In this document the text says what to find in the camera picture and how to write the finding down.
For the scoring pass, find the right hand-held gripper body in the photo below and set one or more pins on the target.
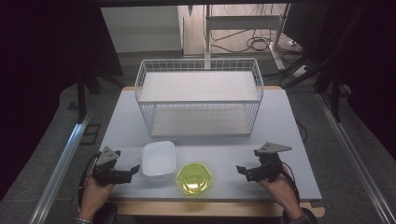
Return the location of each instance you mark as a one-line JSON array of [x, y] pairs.
[[269, 163]]

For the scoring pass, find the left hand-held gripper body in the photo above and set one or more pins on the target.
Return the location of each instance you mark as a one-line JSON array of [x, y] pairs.
[[106, 158]]

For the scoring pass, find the white rectangular plastic container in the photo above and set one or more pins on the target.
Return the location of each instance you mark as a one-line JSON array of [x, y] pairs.
[[159, 160]]

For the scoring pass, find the yellow-green plastic bowl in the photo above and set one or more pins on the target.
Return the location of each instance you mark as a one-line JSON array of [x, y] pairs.
[[194, 179]]

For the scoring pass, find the person's right hand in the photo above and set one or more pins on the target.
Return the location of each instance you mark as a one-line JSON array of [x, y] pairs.
[[280, 189]]

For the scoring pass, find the person's left hand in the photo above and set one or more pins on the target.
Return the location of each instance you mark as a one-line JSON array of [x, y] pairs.
[[95, 196]]

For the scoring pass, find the black metal stand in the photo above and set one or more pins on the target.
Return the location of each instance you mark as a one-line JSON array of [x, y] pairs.
[[81, 93], [334, 93]]

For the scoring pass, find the white power strip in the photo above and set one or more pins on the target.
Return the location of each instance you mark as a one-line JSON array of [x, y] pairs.
[[301, 71]]

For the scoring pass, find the white cabinet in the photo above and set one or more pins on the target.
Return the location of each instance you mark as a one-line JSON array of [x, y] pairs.
[[143, 29]]

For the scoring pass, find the black floor frame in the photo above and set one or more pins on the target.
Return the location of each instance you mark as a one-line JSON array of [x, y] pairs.
[[90, 133]]

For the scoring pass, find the aluminium rail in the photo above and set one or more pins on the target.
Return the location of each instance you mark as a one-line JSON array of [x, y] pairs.
[[355, 152], [62, 165]]

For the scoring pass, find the white metal desk frame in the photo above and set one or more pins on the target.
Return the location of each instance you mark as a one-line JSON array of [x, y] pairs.
[[246, 22]]

